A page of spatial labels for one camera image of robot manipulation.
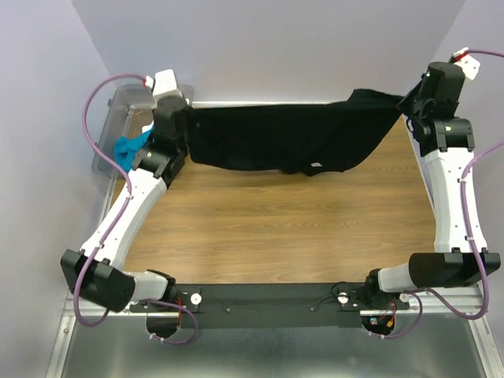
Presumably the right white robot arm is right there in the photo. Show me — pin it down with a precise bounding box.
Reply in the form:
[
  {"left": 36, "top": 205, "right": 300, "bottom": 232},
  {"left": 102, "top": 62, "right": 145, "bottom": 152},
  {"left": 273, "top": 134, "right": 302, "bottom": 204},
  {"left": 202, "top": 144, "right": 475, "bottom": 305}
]
[{"left": 362, "top": 55, "right": 501, "bottom": 309}]

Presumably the clear plastic storage bin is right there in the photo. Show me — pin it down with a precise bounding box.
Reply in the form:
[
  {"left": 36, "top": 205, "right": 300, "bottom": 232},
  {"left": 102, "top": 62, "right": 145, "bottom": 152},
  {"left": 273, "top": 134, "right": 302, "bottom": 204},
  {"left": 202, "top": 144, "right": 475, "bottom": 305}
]
[{"left": 92, "top": 83, "right": 195, "bottom": 179}]

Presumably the black t shirt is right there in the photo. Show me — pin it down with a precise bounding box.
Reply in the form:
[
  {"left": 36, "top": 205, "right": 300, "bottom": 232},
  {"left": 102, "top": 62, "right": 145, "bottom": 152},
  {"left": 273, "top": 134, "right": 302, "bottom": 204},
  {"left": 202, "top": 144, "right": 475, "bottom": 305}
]
[{"left": 187, "top": 89, "right": 401, "bottom": 176}]

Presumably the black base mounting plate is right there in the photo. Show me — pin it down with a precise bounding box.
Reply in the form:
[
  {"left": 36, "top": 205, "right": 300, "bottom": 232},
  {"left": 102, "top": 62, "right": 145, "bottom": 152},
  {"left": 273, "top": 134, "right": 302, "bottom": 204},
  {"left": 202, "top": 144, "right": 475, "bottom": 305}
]
[{"left": 129, "top": 282, "right": 410, "bottom": 339}]

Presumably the aluminium frame rail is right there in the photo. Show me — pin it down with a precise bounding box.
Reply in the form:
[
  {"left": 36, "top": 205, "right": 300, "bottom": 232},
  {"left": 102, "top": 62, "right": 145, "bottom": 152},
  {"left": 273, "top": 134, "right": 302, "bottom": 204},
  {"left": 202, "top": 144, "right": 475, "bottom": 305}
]
[{"left": 45, "top": 298, "right": 489, "bottom": 378}]

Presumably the teal t shirt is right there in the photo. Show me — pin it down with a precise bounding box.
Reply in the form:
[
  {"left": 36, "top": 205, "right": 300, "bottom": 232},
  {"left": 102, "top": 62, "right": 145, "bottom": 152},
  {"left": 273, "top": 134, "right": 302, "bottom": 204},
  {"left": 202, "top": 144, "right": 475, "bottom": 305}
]
[{"left": 113, "top": 131, "right": 150, "bottom": 172}]

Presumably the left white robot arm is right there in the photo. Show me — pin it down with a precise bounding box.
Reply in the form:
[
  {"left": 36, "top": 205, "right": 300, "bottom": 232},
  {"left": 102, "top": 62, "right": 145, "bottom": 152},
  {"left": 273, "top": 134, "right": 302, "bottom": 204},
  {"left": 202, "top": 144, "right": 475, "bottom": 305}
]
[{"left": 61, "top": 95, "right": 188, "bottom": 312}]

